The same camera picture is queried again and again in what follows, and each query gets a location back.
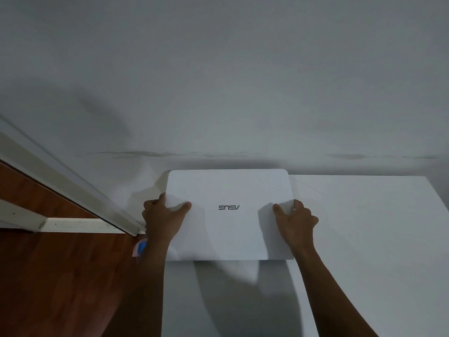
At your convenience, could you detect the person's left hand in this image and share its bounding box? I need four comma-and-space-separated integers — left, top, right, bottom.
142, 192, 192, 243

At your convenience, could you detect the person's right hand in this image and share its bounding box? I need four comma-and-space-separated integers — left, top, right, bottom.
272, 199, 319, 250

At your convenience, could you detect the white laptop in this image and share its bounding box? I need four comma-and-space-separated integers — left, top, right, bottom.
164, 168, 295, 261

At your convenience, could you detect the person's right forearm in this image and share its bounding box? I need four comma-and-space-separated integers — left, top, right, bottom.
292, 243, 380, 337

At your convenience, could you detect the person's left forearm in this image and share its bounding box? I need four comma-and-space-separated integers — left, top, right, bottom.
101, 238, 173, 337

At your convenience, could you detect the blue and white object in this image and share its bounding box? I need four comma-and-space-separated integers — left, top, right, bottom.
131, 236, 148, 259

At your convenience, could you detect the white baseboard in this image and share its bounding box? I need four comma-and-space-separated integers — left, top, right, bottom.
0, 199, 127, 234

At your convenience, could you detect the white door frame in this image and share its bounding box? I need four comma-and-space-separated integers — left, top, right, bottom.
0, 114, 148, 238

